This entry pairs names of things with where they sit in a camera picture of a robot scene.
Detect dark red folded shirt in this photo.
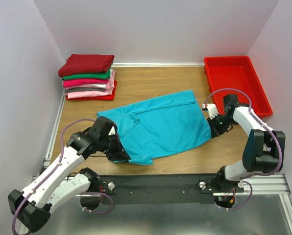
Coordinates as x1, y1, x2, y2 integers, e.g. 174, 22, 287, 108
58, 54, 115, 78

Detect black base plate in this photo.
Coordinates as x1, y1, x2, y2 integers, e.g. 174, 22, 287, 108
80, 174, 243, 209

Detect grey folded shirt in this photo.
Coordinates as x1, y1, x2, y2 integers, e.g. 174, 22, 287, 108
65, 87, 107, 93

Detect teal t shirt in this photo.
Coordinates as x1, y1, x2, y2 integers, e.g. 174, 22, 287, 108
97, 90, 211, 165

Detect back aluminium rail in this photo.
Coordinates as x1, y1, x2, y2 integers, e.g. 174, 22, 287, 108
112, 63, 205, 68

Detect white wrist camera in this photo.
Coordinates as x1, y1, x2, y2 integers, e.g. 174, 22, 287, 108
108, 125, 118, 136
202, 103, 219, 120

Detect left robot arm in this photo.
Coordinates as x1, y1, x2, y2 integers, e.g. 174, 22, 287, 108
7, 117, 130, 235

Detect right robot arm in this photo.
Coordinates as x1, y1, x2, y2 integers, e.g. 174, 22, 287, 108
202, 94, 286, 192

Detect aluminium frame rail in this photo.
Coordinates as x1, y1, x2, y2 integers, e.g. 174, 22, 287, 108
23, 174, 290, 201

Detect magenta folded shirt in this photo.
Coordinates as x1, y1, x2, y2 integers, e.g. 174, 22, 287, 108
63, 79, 109, 88

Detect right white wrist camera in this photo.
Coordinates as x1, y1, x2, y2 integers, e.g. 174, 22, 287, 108
202, 103, 219, 120

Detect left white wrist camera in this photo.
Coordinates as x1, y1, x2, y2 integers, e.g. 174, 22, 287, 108
108, 125, 118, 136

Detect red plastic bin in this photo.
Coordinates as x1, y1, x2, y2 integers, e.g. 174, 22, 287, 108
204, 56, 273, 118

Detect green folded shirt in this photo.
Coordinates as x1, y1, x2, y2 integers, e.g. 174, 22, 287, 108
62, 69, 113, 81

